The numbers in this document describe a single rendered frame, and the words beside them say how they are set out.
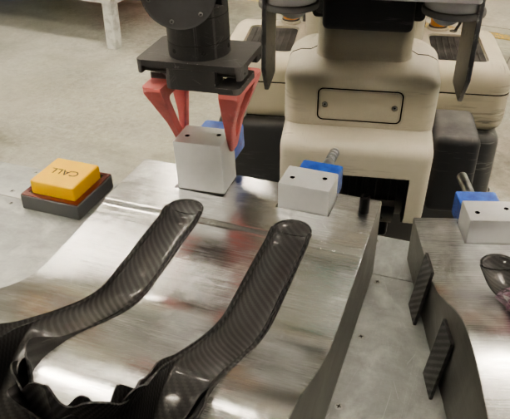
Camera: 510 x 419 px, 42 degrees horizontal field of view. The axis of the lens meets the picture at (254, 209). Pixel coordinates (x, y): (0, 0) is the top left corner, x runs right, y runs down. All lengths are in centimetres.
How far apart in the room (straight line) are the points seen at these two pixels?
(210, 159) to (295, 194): 9
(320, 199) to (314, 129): 37
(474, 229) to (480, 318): 16
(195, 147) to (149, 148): 204
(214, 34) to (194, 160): 13
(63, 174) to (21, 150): 196
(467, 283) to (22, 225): 50
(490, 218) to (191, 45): 33
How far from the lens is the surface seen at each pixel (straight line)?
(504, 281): 65
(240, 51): 61
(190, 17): 51
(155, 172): 70
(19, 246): 78
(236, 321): 53
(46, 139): 284
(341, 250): 59
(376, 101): 97
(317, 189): 62
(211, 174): 64
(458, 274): 64
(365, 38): 96
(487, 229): 67
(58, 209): 81
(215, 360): 46
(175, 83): 61
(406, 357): 62
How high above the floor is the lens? 124
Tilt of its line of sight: 33 degrees down
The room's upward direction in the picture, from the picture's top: straight up
